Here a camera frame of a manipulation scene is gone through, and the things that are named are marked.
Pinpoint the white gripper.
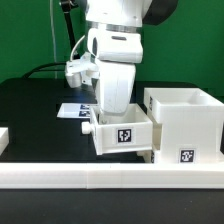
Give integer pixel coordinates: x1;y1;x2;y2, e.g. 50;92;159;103
97;60;136;116

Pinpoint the white drawer box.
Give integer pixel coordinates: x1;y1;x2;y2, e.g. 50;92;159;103
82;104;153;155
137;150;161;164

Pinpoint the white front drawer box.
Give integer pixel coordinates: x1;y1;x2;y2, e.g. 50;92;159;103
137;150;161;164

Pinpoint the white drawer cabinet frame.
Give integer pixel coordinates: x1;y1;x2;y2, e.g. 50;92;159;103
144;88;224;164

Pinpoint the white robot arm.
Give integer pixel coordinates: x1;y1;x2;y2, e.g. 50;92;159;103
65;0;178;116

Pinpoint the white marker tag sheet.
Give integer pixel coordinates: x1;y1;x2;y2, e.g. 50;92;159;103
57;103;95;119

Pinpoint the black cable bundle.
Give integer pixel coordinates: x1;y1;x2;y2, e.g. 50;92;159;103
21;61;73;80

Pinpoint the black camera stand pole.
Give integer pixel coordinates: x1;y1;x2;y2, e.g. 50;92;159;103
59;0;81;61

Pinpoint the white U-shaped border rail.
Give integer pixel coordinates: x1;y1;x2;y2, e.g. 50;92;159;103
0;127;224;190

